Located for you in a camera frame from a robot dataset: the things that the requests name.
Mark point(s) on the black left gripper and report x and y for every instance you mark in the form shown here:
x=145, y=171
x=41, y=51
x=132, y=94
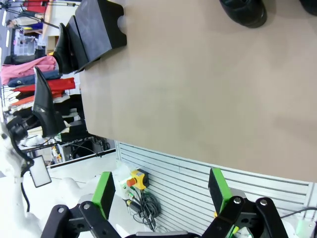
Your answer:
x=17, y=127

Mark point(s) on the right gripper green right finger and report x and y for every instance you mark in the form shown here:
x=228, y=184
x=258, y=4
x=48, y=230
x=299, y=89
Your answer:
x=219, y=191

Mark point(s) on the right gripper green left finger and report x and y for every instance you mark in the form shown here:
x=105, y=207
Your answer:
x=104, y=193

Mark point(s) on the black leather loafer shoe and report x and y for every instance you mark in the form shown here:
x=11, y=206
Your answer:
x=63, y=54
x=45, y=111
x=245, y=12
x=310, y=6

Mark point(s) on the white slatted base panel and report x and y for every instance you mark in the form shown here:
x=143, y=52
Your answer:
x=188, y=178

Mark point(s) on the yellow red emergency stop button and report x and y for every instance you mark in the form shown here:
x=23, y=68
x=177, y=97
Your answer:
x=140, y=176

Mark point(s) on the blue garment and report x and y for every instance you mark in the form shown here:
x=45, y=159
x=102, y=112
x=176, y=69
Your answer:
x=29, y=80

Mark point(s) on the white LED light panel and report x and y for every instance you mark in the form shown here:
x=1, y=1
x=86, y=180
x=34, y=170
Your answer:
x=40, y=171

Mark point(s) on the red garment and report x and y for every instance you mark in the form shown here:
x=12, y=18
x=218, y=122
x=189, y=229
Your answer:
x=49, y=85

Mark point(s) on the pink garment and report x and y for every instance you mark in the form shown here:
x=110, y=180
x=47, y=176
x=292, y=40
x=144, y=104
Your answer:
x=27, y=68

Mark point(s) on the clear plastic drawer unit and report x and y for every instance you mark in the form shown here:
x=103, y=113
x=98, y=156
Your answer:
x=24, y=44

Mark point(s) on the black camera tripod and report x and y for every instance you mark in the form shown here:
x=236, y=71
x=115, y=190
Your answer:
x=44, y=22

